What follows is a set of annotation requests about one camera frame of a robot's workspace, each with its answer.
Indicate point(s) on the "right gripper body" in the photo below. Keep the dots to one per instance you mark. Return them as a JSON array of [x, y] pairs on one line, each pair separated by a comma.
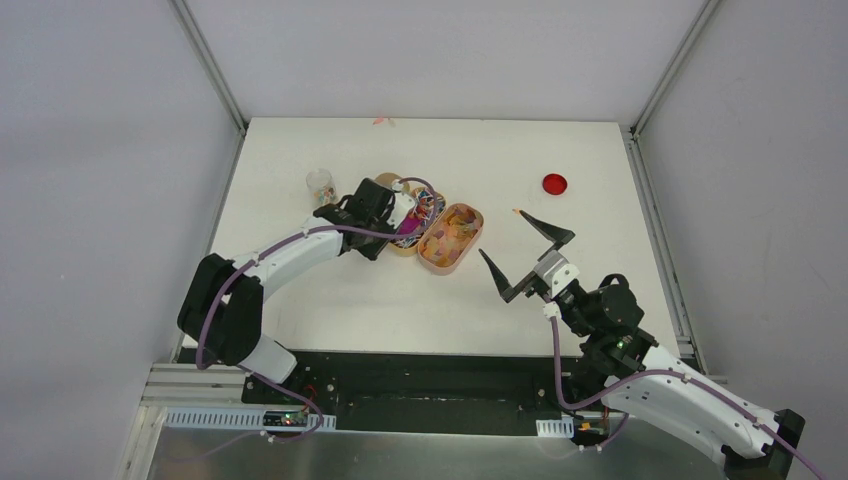
[[530, 290]]

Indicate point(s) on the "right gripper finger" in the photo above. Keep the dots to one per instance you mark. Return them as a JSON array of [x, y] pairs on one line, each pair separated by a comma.
[[557, 236], [506, 290]]

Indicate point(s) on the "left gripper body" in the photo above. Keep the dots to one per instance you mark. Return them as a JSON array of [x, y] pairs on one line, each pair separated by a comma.
[[382, 216]]

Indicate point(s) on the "red jar lid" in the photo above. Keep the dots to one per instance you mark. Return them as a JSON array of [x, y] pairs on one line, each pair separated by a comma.
[[554, 184]]

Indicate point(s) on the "clear plastic jar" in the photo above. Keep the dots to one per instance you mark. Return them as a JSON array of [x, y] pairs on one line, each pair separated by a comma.
[[321, 185]]

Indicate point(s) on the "magenta plastic scoop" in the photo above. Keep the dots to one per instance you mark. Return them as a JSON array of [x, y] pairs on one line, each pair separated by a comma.
[[409, 224]]

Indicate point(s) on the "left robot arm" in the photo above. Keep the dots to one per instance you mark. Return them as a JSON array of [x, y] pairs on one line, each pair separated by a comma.
[[223, 309]]

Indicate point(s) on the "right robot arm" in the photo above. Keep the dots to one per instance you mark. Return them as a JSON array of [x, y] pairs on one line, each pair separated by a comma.
[[601, 355]]

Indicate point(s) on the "tray of lollipop candies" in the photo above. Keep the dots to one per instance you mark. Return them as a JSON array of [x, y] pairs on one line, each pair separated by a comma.
[[426, 203]]

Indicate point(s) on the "tray of gummy candies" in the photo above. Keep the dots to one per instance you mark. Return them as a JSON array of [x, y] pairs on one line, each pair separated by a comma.
[[391, 181]]

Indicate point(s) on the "tray of popsicle candies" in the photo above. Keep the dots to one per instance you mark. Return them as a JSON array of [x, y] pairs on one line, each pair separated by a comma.
[[445, 244]]

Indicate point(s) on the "spilled candy at table edge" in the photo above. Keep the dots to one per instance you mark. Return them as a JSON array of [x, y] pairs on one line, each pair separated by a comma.
[[384, 120]]

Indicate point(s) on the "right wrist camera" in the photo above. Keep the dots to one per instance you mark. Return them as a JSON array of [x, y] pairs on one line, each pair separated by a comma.
[[556, 272]]

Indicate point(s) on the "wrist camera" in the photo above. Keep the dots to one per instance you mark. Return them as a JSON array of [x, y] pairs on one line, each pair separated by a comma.
[[402, 204], [556, 272]]

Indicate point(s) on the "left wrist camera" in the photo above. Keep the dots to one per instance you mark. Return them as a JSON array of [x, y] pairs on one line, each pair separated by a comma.
[[402, 204]]

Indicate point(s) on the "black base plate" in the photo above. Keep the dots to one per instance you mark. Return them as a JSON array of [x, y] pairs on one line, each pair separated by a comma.
[[431, 394]]

